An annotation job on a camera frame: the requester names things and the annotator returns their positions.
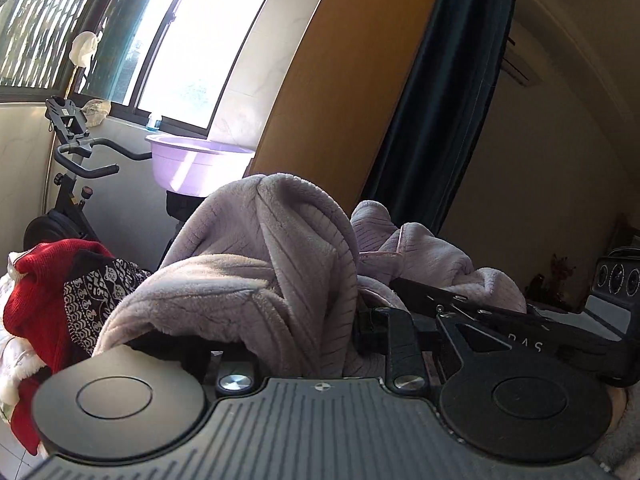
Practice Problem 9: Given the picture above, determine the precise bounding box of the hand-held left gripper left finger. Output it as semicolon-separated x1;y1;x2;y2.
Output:
127;334;262;399

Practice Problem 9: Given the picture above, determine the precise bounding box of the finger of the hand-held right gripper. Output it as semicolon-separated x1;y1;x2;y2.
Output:
389;277;548;333

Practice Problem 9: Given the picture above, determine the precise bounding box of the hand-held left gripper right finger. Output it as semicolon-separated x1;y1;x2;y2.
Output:
354;307;516;401

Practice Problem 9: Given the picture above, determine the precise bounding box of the purple fleece pajama top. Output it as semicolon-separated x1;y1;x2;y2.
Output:
92;172;528;378

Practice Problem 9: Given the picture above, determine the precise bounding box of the red flower bouquet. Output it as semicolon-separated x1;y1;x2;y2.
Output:
547;255;576;296

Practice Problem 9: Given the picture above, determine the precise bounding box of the black white patterned cloth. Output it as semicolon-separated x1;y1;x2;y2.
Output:
62;255;153;358

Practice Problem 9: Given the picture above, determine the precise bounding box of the dark curtain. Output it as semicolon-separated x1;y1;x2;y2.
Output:
361;0;521;238

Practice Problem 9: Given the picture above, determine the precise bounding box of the red knit garment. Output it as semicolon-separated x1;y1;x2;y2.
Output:
2;240;113;456

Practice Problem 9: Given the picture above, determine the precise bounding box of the purple plastic basin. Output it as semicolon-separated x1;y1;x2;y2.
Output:
145;133;257;196

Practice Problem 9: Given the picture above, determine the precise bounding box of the wooden door panel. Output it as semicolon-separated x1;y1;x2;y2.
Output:
248;0;451;196

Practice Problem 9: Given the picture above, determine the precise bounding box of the white rag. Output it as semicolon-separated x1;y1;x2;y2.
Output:
81;99;112;126

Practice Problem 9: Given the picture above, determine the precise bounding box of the black exercise bike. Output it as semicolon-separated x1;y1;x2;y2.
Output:
22;96;206;273

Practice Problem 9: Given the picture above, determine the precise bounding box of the window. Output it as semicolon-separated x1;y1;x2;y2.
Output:
0;0;288;138

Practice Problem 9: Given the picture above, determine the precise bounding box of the white cloth on pole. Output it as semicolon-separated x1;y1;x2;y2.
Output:
66;31;101;97

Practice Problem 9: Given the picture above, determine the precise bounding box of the wall air conditioner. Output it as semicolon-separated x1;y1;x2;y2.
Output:
501;35;543;86

